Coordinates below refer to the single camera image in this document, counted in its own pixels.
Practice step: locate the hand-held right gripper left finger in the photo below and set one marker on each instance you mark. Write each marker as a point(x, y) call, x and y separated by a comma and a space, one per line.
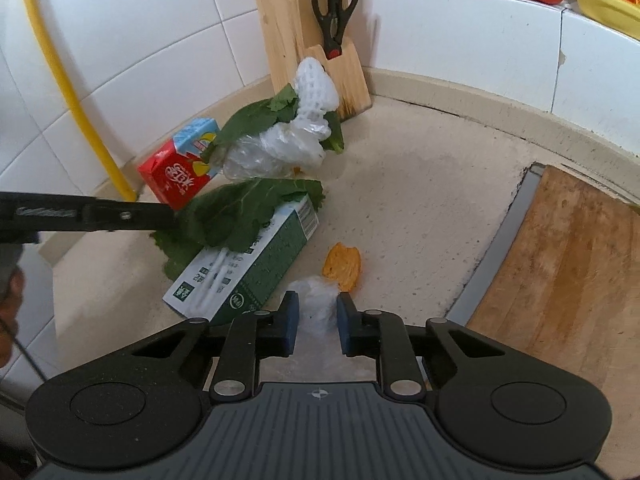
point(291, 320)

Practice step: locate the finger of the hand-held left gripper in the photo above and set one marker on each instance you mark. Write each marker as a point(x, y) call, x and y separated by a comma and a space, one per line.
point(100, 212)

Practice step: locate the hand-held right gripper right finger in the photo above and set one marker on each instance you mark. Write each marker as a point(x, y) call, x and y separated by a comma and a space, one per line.
point(344, 322)

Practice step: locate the small clear plastic scrap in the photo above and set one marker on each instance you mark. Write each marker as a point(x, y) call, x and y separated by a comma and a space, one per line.
point(315, 305)

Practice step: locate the large green leaf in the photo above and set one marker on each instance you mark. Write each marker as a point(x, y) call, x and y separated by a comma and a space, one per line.
point(235, 215)

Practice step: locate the person's left hand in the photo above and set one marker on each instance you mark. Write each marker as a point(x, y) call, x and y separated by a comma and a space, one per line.
point(9, 305)

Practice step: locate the green and white carton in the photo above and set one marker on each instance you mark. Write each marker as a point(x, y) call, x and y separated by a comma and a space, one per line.
point(260, 260)

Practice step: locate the red and blue carton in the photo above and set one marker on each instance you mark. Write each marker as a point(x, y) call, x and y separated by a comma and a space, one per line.
point(172, 172)

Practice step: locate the yellow pipe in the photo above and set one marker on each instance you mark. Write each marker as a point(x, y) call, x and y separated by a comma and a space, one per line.
point(65, 90)

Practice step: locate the grey metal strip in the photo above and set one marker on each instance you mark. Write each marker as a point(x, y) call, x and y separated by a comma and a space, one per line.
point(495, 255)

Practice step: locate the clear plastic bag with leaf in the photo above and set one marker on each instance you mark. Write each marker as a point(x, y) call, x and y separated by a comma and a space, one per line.
point(255, 117)

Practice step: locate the wooden cutting board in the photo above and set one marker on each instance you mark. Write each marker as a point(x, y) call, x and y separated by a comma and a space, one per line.
point(565, 270)

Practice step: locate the white foam fruit net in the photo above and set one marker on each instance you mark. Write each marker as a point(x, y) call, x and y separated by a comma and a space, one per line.
point(312, 85)

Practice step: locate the wooden knife block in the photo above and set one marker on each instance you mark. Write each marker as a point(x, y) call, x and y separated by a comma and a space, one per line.
point(285, 25)

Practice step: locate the black kitchen scissors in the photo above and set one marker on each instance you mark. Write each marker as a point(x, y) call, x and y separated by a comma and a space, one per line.
point(332, 25)

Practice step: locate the yellow cartoon print bowl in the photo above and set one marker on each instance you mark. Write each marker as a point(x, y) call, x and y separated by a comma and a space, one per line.
point(600, 5)

